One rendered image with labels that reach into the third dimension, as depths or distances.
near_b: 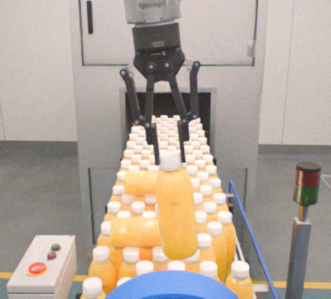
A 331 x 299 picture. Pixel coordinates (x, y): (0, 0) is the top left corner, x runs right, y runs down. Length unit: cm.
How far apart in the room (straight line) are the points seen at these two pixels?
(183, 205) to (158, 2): 34
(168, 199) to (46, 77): 439
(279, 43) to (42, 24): 273
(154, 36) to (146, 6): 5
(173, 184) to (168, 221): 7
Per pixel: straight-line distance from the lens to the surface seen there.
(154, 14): 61
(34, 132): 524
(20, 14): 507
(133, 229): 96
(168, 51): 65
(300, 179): 109
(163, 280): 66
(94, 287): 88
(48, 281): 91
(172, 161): 69
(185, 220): 73
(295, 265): 121
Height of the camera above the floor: 162
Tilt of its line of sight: 17 degrees down
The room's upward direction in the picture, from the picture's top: straight up
